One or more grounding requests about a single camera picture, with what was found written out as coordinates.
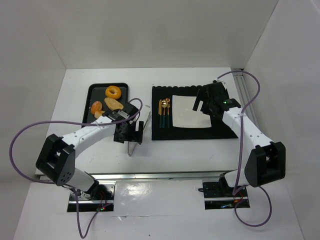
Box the silver metal tongs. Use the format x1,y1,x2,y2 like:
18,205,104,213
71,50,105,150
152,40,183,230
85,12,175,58
127,111,152,158

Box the round orange-topped bun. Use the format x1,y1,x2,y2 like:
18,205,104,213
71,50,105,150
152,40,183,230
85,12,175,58
90,101,103,115

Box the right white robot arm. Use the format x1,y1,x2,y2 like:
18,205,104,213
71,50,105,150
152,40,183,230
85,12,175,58
192,81,286,190

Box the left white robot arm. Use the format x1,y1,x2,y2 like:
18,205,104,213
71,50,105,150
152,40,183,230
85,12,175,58
35,116,144,198

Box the oval golden bread roll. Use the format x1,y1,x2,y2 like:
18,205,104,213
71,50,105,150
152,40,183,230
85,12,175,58
104,97,124,111

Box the white square plate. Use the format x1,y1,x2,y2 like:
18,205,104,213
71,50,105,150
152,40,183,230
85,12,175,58
171,95,212,129

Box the black placemat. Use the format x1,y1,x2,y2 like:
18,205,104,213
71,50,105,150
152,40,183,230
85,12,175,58
151,85,237,141

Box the orange glazed donut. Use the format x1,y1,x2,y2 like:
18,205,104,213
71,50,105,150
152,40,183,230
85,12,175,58
105,85,122,100

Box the black baking tray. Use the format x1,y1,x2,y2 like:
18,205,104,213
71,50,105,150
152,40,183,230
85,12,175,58
82,82,129,124

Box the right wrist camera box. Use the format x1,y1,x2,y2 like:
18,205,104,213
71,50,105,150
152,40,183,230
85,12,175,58
220,98,241,112

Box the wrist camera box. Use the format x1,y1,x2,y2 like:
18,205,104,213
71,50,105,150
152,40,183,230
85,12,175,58
103,102,139,122
220,98,241,112

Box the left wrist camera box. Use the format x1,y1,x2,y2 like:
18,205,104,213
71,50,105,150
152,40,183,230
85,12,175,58
103,102,139,122

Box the gold knife green handle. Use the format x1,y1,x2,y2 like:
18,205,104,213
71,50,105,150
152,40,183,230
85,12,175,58
158,99,162,129

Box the gold fork green handle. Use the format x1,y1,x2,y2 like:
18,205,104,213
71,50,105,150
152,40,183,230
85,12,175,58
166,98,171,128

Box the aluminium rail right side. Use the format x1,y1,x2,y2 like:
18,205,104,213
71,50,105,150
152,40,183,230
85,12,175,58
232,72,259,127

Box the aluminium rail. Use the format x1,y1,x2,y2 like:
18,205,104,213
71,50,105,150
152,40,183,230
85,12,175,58
37,171,233,182
232,72,259,127

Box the gold spoon green handle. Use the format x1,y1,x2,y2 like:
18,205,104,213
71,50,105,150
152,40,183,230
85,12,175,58
161,98,169,129

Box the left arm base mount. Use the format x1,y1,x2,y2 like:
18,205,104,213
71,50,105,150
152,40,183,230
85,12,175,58
67,183,116,213

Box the aluminium rail front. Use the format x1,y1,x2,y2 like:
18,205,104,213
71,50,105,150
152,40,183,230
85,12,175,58
37,171,233,182

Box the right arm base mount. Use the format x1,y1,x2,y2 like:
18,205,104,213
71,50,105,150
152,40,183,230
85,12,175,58
198,178,250,210

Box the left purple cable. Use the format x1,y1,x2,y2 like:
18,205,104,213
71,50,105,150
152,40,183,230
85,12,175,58
9,97,144,239

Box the purple cable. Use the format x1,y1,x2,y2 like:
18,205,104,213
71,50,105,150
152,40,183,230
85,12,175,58
9,97,144,239
216,70,273,227

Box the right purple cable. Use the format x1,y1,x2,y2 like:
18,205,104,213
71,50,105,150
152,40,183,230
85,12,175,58
216,70,273,227

